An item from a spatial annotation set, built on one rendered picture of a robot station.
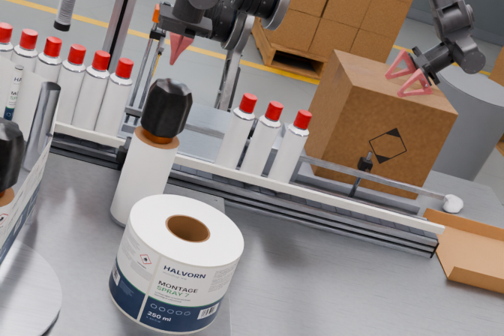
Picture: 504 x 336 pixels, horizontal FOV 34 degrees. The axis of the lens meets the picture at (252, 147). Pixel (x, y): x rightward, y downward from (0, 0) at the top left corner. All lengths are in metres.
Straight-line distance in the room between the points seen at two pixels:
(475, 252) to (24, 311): 1.24
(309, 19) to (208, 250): 4.02
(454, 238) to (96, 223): 1.00
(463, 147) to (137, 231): 3.10
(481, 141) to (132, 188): 2.96
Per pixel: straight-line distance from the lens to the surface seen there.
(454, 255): 2.11
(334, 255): 1.87
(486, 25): 8.30
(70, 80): 1.79
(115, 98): 1.79
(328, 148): 2.09
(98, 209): 1.63
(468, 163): 4.36
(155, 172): 1.53
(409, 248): 2.02
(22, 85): 1.68
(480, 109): 4.20
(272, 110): 1.82
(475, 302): 1.98
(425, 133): 2.14
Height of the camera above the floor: 1.76
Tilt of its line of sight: 25 degrees down
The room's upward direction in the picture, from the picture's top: 21 degrees clockwise
